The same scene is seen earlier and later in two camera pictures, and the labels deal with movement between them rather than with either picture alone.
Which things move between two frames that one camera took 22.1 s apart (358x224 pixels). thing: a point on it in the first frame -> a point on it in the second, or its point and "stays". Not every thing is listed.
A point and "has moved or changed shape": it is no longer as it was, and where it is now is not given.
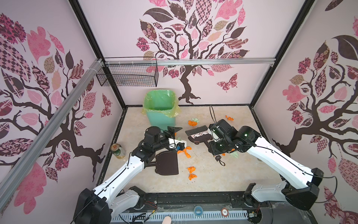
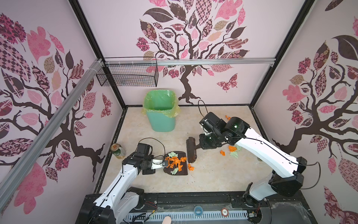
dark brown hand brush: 199,134 has moved or changed shape
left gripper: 171,135 -> 149,171
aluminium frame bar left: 14,179 stays
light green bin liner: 165,101 stays
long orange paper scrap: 187,148 -> 174,161
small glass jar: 118,151 stays
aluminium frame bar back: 189,61 stays
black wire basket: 129,75 stays
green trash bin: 161,106 stays
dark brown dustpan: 166,163 has moved or changed shape
